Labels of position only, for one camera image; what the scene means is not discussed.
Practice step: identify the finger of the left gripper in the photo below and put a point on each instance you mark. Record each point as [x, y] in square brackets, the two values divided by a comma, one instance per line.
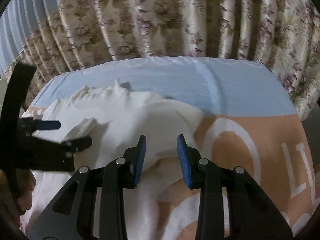
[40, 146]
[30, 125]

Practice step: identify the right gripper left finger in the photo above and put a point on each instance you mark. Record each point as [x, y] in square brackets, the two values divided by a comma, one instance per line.
[70, 214]

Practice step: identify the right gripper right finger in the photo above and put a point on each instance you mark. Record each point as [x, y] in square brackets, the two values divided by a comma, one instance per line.
[232, 204]

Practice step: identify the white knit sweater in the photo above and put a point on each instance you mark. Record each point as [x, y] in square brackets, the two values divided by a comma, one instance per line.
[115, 118]

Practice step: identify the person left hand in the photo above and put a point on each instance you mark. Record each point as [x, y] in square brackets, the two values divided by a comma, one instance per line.
[22, 201]

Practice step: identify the orange white lettered bedspread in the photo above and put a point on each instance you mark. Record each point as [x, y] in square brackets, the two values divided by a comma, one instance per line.
[248, 121]

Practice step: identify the blue floral curtain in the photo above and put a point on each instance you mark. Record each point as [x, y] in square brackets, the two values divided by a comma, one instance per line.
[59, 36]

